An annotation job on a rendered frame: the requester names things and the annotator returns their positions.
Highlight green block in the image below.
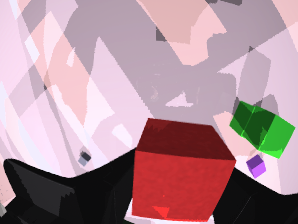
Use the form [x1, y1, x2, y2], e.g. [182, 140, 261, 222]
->
[242, 105, 295, 159]
[229, 100, 255, 137]

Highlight small purple cube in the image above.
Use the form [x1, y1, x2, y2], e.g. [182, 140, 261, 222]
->
[246, 155, 266, 179]

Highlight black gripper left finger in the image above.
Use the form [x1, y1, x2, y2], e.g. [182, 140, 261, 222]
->
[3, 147, 137, 224]

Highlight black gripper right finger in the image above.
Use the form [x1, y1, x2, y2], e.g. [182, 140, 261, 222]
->
[213, 167, 298, 224]

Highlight red block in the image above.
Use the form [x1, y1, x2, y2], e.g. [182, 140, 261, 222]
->
[132, 119, 237, 222]

